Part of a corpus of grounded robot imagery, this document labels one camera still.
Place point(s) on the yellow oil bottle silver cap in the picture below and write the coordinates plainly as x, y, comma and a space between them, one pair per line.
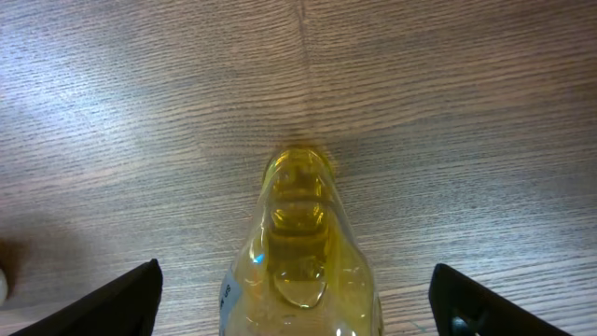
300, 270

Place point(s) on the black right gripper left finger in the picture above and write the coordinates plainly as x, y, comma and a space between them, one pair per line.
127, 306

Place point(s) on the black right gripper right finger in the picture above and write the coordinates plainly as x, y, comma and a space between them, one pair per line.
461, 306

